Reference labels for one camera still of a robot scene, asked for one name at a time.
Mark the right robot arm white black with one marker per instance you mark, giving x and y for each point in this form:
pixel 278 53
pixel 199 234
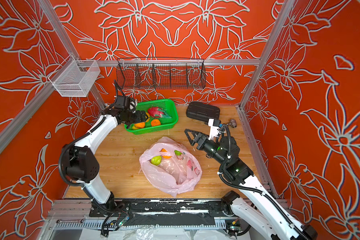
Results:
pixel 265 214

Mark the white wire mesh basket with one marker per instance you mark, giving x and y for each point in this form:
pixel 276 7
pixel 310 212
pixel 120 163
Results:
pixel 75 78

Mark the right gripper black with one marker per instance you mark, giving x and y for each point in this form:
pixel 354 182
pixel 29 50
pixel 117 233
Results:
pixel 202 140

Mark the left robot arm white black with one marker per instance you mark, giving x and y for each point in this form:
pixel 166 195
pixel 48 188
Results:
pixel 78 166

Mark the red green dragon fruit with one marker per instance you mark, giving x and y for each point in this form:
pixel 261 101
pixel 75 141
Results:
pixel 157 112

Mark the orange fruit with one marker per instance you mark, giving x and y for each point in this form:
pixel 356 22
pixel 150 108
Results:
pixel 140 125
pixel 165 154
pixel 155 122

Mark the black plastic case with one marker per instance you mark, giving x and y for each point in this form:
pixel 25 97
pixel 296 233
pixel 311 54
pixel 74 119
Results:
pixel 202 112

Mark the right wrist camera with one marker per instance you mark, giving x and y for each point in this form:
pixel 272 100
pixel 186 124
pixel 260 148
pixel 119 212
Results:
pixel 214 125

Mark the green pear fruit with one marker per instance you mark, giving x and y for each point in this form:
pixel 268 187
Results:
pixel 156 161

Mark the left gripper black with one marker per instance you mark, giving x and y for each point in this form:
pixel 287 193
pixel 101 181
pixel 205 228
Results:
pixel 139 119

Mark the green plastic basket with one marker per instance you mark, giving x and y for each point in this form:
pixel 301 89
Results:
pixel 166 123

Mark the small metal fitting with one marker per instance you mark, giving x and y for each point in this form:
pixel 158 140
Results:
pixel 232 123

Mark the pink plastic bag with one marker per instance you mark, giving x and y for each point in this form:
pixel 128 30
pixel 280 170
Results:
pixel 177 175

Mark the black wire wall basket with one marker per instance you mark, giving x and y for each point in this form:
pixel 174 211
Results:
pixel 161 74

